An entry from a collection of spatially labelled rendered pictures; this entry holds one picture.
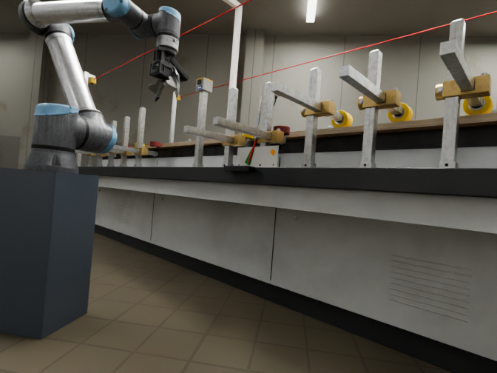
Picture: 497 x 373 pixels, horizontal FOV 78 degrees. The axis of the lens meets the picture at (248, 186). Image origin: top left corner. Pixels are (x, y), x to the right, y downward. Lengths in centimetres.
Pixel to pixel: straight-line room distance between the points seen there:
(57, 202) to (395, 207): 120
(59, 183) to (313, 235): 109
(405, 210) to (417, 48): 517
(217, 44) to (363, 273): 523
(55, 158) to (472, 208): 144
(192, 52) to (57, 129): 493
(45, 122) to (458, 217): 146
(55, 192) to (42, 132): 25
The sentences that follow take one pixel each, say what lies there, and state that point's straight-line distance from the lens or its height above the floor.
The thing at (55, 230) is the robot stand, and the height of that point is 39.
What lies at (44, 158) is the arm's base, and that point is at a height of 65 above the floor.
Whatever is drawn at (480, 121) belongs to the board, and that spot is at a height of 88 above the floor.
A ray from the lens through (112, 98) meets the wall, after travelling 653.
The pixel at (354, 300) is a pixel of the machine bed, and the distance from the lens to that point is 148.
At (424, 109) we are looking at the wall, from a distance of 590.
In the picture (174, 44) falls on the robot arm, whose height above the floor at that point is 116.
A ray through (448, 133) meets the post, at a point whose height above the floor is 81.
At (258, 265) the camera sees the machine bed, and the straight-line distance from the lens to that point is 176.
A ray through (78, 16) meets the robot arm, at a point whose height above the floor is 124.
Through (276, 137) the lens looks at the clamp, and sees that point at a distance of 141.
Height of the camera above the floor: 58
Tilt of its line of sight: 1 degrees up
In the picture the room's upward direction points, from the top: 5 degrees clockwise
